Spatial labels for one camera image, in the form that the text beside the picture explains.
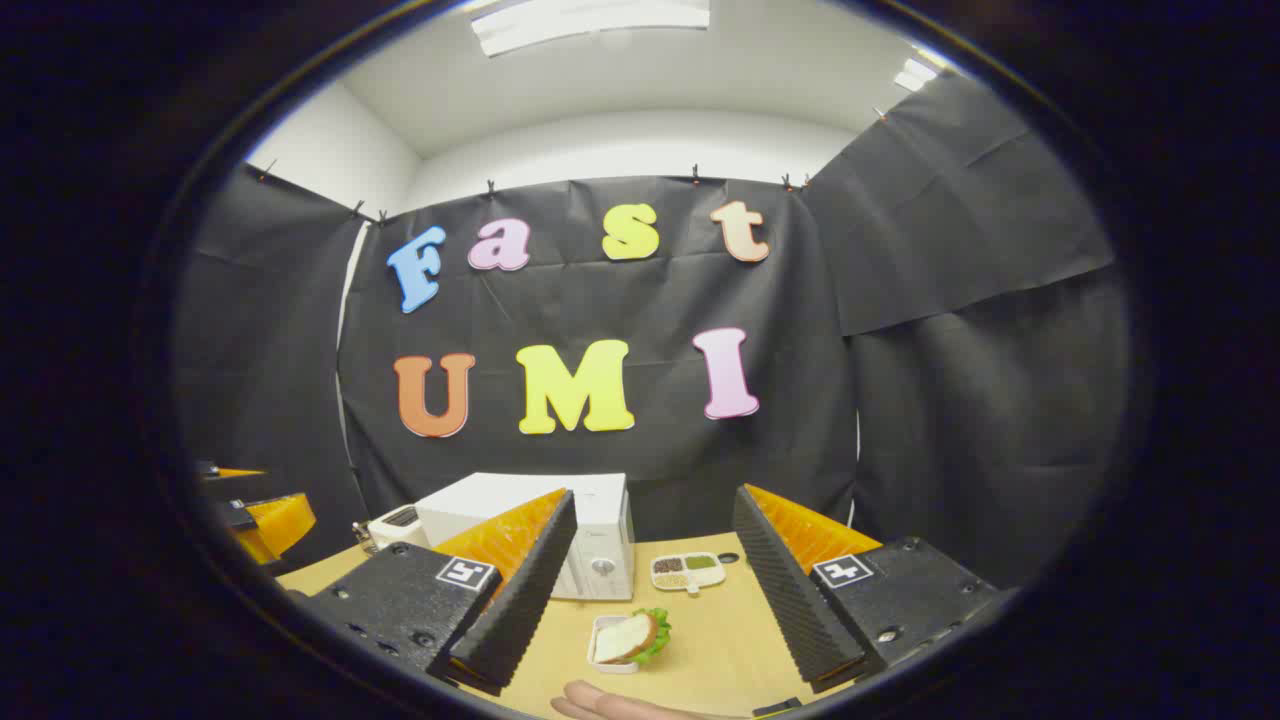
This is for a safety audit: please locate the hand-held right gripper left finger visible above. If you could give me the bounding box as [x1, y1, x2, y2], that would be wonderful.
[288, 488, 579, 696]

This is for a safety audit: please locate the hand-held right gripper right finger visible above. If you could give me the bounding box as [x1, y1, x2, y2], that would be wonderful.
[732, 484, 1003, 693]

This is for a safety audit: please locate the white microwave oven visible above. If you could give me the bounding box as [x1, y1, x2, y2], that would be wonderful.
[415, 472, 636, 602]

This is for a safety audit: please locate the sandwich with lettuce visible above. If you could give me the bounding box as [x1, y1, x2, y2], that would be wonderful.
[596, 608, 673, 667]

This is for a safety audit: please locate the small white rectangular dish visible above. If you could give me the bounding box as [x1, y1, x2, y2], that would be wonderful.
[587, 615, 646, 675]

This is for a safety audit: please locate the white divided grain dish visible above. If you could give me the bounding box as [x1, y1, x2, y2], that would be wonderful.
[650, 552, 727, 597]

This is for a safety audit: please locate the white toaster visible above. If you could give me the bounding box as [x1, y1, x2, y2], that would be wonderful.
[352, 505, 433, 554]

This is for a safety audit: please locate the black backdrop cloth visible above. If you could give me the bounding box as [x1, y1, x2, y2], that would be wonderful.
[175, 70, 1131, 591]

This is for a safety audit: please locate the long ceiling light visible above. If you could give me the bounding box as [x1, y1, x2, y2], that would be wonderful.
[470, 0, 712, 57]

